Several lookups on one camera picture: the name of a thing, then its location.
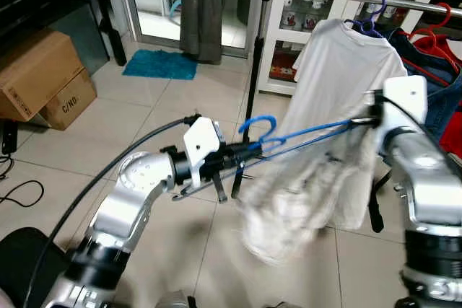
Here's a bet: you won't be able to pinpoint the blue plastic hanger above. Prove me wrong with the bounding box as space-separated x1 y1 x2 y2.
172 113 376 202

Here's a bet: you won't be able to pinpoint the cream jeans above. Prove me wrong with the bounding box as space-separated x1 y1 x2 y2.
235 117 380 265

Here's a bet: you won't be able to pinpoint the red plastic hanger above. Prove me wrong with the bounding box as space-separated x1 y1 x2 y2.
408 3 462 71

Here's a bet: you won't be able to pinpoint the purple plastic hanger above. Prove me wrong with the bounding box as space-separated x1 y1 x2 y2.
345 0 391 38

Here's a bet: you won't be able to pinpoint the white t-shirt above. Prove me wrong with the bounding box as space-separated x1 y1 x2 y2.
292 18 409 231

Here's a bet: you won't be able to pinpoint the blue denim garment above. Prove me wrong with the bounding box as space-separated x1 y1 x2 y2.
390 28 462 136

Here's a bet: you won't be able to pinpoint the black chrome clothes rack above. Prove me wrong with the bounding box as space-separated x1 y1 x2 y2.
245 0 462 234

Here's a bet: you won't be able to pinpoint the teal floor mat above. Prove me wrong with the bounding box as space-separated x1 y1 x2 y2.
121 48 199 82

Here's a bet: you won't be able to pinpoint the grey curtain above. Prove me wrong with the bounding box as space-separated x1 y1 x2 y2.
179 0 226 63

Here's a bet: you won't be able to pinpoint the small printed cardboard box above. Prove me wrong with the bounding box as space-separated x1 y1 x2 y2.
40 69 98 131

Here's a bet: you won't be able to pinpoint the grey panel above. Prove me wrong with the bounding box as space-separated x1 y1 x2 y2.
47 0 109 74

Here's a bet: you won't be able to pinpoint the large plain cardboard box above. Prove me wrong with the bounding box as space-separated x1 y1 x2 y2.
0 28 86 121

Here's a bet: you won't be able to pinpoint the black power adapter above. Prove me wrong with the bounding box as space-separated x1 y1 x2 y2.
0 119 17 154

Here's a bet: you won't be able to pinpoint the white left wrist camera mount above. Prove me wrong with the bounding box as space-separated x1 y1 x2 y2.
183 117 225 182

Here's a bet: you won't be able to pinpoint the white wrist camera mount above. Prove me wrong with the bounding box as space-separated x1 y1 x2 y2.
183 117 225 182
383 75 428 132

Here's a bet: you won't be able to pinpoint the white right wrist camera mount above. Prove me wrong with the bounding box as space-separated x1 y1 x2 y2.
383 75 428 132

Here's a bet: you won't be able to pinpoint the black floor cable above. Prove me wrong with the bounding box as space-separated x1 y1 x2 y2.
0 153 45 208

